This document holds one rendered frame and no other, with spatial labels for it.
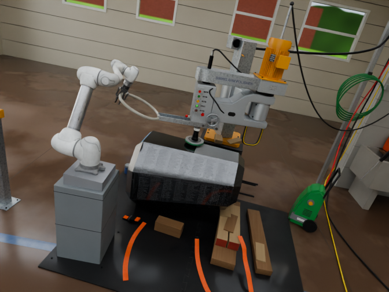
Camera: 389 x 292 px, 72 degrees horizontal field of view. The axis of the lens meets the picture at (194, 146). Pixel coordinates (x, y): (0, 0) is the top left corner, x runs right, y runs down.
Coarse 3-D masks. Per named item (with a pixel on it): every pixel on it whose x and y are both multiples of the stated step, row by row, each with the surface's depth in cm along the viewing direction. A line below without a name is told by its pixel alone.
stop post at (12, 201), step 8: (0, 112) 248; (0, 120) 252; (0, 128) 255; (0, 136) 257; (0, 144) 259; (0, 152) 262; (0, 160) 264; (0, 168) 267; (0, 176) 272; (8, 176) 280; (0, 184) 276; (8, 184) 283; (0, 192) 281; (8, 192) 285; (0, 200) 286; (8, 200) 288; (16, 200) 296; (0, 208) 282; (8, 208) 284
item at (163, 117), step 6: (162, 114) 297; (168, 114) 298; (162, 120) 289; (168, 120) 289; (174, 120) 290; (180, 120) 290; (186, 120) 303; (198, 126) 295; (204, 126) 296; (210, 126) 297
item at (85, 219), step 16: (112, 176) 234; (64, 192) 212; (80, 192) 211; (96, 192) 211; (112, 192) 237; (64, 208) 218; (80, 208) 217; (96, 208) 216; (112, 208) 249; (64, 224) 226; (80, 224) 224; (96, 224) 223; (112, 224) 261; (64, 240) 233; (80, 240) 232; (96, 240) 231; (64, 256) 242; (80, 256) 240; (96, 256) 239
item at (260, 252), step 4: (256, 244) 291; (260, 244) 292; (264, 244) 293; (256, 248) 286; (260, 248) 287; (264, 248) 288; (256, 252) 281; (260, 252) 282; (264, 252) 283; (256, 256) 276; (260, 256) 277; (264, 256) 278; (256, 260) 273; (260, 260) 272; (264, 260) 272
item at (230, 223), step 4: (228, 208) 321; (220, 212) 312; (224, 212) 313; (228, 212) 314; (224, 216) 308; (228, 216) 308; (232, 216) 309; (236, 216) 311; (228, 220) 302; (232, 220) 303; (236, 220) 304; (228, 224) 295; (232, 224) 297; (224, 228) 288; (228, 228) 289; (232, 228) 291; (232, 232) 286
